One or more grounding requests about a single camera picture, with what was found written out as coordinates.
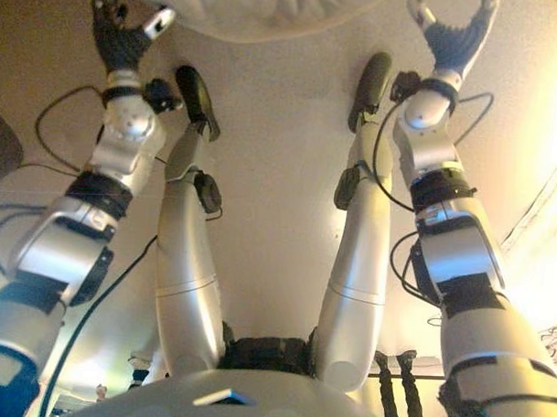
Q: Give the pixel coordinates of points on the right dark robot hand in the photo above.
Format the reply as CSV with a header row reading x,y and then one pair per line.
x,y
453,45

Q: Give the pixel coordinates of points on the left dark robot hand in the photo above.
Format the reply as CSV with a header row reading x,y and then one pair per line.
x,y
119,47

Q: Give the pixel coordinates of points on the white frilled cushion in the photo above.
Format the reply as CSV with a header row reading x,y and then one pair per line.
x,y
267,11

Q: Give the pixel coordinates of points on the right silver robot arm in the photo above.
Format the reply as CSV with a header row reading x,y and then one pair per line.
x,y
460,251

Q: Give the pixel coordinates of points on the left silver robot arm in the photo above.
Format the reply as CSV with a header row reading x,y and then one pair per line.
x,y
126,121

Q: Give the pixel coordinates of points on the left silver robot leg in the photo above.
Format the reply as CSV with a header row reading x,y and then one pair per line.
x,y
185,260

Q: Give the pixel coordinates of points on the silver robot leg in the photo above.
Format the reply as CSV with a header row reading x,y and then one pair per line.
x,y
354,266
185,260

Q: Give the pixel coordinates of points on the right silver robot leg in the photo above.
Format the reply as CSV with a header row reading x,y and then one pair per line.
x,y
354,266

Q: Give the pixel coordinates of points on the grey robot torso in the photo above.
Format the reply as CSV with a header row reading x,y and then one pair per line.
x,y
162,401

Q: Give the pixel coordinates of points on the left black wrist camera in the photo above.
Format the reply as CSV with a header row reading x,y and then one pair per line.
x,y
161,94

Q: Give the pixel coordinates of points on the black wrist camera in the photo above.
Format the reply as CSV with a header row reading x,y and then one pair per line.
x,y
161,94
404,85

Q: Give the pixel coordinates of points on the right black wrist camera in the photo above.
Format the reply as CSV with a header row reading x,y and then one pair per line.
x,y
404,85

